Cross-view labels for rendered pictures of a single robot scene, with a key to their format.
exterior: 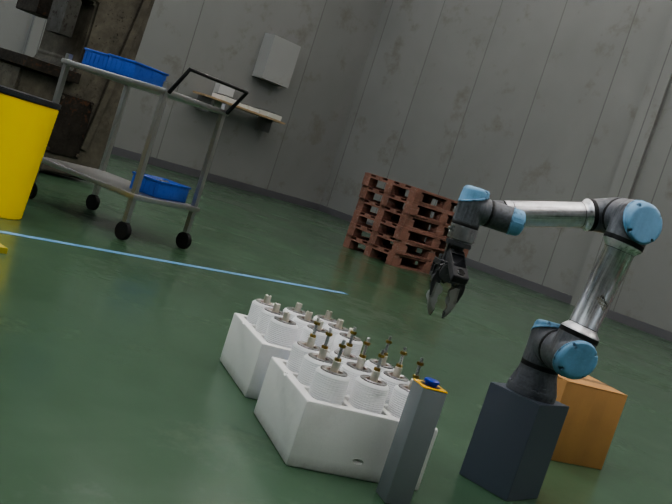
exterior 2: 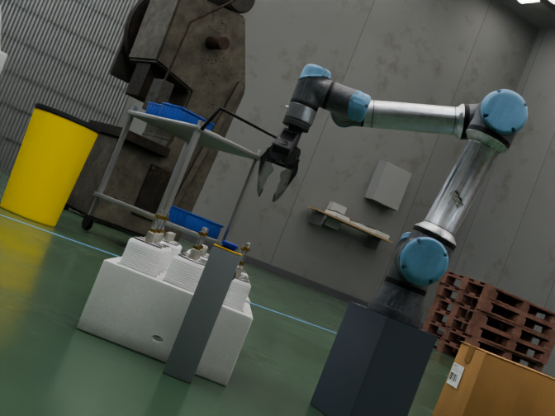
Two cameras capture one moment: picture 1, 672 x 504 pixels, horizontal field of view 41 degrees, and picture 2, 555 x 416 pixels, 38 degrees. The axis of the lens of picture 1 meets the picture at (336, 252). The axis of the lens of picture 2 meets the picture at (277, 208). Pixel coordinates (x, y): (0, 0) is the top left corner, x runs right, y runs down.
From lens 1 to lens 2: 115 cm
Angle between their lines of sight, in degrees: 20
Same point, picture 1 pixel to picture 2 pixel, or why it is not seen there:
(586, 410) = (512, 392)
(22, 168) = (55, 177)
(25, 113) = (63, 129)
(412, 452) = (197, 318)
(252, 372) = not seen: hidden behind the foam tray
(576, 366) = (421, 266)
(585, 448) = not seen: outside the picture
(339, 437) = (137, 306)
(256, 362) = not seen: hidden behind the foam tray
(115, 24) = (206, 110)
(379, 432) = (182, 309)
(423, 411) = (211, 271)
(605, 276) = (461, 170)
